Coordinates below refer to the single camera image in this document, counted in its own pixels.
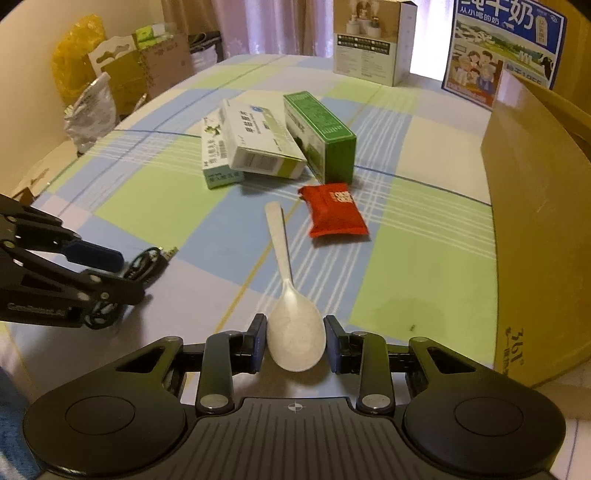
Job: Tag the brown carton with flap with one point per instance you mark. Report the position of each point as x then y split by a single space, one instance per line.
166 64

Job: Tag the large white medicine box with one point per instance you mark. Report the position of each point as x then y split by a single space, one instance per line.
258 138

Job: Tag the green tissue packs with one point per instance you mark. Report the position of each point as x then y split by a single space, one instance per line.
150 34

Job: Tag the red snack packet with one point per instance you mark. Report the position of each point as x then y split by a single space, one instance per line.
334 210

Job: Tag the plain brown carton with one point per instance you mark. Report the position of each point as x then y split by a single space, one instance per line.
122 85

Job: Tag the yellow plastic bag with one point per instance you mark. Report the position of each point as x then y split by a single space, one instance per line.
74 50

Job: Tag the white product box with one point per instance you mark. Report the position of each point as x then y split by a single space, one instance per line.
364 50

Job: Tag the sheer pink curtain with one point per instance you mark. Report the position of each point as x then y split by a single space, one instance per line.
268 23

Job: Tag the blue patterned cloth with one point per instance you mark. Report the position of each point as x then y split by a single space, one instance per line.
14 415

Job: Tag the cardboard box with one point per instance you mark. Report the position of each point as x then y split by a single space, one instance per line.
540 230

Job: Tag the crumpled silver plastic bag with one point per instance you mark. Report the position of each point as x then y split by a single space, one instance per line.
90 115

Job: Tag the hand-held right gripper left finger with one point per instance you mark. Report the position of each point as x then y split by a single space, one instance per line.
258 344

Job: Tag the small white green box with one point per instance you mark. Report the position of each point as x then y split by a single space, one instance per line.
214 157

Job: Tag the white paper bags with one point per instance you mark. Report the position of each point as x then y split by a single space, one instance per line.
205 50

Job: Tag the white plastic spoon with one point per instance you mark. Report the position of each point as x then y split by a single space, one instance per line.
295 332

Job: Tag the green medicine box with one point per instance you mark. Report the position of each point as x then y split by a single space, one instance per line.
314 120

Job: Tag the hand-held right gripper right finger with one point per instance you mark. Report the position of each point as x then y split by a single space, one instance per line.
334 344

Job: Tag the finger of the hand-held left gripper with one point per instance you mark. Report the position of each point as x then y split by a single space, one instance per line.
115 290
92 256

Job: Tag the blue milk carton box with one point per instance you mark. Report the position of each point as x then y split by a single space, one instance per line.
503 41

